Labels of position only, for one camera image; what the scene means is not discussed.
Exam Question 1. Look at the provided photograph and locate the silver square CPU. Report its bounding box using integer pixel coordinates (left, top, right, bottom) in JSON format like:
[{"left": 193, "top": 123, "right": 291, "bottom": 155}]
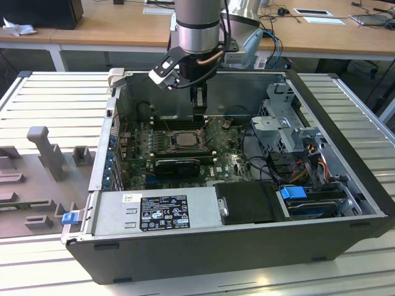
[{"left": 175, "top": 132, "right": 198, "bottom": 148}]

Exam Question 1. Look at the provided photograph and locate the black computer tower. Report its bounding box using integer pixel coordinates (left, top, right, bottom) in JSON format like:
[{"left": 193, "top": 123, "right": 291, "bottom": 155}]
[{"left": 0, "top": 0, "right": 85, "bottom": 31}]

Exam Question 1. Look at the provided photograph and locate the blue plastic case latch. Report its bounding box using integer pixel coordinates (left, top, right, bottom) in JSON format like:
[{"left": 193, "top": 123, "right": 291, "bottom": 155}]
[{"left": 60, "top": 212, "right": 78, "bottom": 226}]

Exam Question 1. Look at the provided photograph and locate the thin red wire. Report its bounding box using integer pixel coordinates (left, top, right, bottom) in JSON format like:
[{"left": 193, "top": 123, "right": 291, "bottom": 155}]
[{"left": 114, "top": 112, "right": 130, "bottom": 138}]

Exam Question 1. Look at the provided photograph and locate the grey desk cable hatch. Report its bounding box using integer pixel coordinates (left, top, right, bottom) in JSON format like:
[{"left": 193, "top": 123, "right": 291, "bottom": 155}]
[{"left": 143, "top": 6, "right": 177, "bottom": 16}]

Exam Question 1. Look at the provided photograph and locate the yellow red wire bundle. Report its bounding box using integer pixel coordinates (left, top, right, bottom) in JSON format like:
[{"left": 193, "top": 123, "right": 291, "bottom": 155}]
[{"left": 291, "top": 155, "right": 330, "bottom": 184}]

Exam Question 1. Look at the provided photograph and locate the crumpled white paper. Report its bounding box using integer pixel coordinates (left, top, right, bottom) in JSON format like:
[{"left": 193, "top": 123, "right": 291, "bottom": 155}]
[{"left": 2, "top": 17, "right": 37, "bottom": 37}]

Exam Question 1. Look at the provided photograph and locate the silver metal drive cage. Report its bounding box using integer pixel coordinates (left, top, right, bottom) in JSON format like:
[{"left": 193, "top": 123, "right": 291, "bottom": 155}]
[{"left": 249, "top": 81, "right": 328, "bottom": 155}]

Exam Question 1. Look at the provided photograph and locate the black plastic shroud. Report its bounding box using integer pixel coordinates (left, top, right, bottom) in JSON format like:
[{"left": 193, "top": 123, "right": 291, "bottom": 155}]
[{"left": 213, "top": 181, "right": 281, "bottom": 226}]

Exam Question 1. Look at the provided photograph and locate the white framed desk hatch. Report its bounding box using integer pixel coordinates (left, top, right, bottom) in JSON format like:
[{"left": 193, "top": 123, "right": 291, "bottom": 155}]
[{"left": 293, "top": 7, "right": 335, "bottom": 17}]

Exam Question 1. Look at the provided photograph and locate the green motherboard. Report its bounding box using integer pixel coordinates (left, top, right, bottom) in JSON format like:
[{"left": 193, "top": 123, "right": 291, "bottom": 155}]
[{"left": 122, "top": 114, "right": 257, "bottom": 191}]

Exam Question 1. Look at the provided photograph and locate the hard disk in blue carrier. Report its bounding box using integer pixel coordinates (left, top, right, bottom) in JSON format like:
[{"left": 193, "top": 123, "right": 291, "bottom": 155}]
[{"left": 279, "top": 184, "right": 348, "bottom": 221}]

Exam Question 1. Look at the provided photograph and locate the black cable bundle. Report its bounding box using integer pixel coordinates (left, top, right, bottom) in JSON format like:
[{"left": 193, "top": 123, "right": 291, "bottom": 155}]
[{"left": 240, "top": 125, "right": 294, "bottom": 186}]

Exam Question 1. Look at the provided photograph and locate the CPU socket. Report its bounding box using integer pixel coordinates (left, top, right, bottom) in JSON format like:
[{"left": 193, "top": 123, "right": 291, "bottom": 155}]
[{"left": 167, "top": 128, "right": 209, "bottom": 154}]

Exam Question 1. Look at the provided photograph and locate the green RAM stick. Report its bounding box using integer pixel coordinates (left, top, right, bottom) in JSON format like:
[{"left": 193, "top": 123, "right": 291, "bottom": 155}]
[{"left": 0, "top": 200, "right": 52, "bottom": 208}]

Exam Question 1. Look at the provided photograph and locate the grey parts rack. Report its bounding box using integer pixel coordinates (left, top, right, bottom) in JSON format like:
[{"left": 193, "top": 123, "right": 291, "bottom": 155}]
[{"left": 0, "top": 125, "right": 97, "bottom": 240}]

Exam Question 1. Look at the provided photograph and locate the black grey PC case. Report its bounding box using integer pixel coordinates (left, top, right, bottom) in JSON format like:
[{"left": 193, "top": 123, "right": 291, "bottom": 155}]
[{"left": 60, "top": 68, "right": 395, "bottom": 286}]

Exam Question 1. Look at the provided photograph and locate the silver power supply unit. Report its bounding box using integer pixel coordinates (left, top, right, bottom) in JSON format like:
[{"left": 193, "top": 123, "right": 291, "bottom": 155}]
[{"left": 82, "top": 186, "right": 223, "bottom": 239}]

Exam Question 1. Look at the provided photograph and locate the pale grey case latch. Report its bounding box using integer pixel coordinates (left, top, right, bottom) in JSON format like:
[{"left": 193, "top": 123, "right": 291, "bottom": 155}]
[{"left": 107, "top": 67, "right": 127, "bottom": 92}]

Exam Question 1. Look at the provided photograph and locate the black graphics card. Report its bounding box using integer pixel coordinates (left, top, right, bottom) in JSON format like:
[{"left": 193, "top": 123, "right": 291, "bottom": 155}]
[{"left": 153, "top": 155, "right": 217, "bottom": 179}]

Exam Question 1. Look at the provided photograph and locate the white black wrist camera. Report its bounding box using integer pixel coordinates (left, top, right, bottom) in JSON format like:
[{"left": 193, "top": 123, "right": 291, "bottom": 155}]
[{"left": 148, "top": 46, "right": 186, "bottom": 91}]

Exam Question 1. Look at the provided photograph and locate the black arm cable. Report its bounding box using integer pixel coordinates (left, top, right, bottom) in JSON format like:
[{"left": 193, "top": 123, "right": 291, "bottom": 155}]
[{"left": 219, "top": 0, "right": 238, "bottom": 53}]

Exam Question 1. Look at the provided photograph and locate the light wooden desk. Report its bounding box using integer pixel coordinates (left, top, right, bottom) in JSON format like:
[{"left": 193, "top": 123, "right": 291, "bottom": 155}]
[
  {"left": 51, "top": 0, "right": 395, "bottom": 73},
  {"left": 0, "top": 27, "right": 67, "bottom": 73}
]

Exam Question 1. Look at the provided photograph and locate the metal socket cover frame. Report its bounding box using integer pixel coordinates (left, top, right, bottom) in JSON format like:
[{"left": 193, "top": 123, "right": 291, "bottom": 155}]
[{"left": 197, "top": 118, "right": 210, "bottom": 149}]

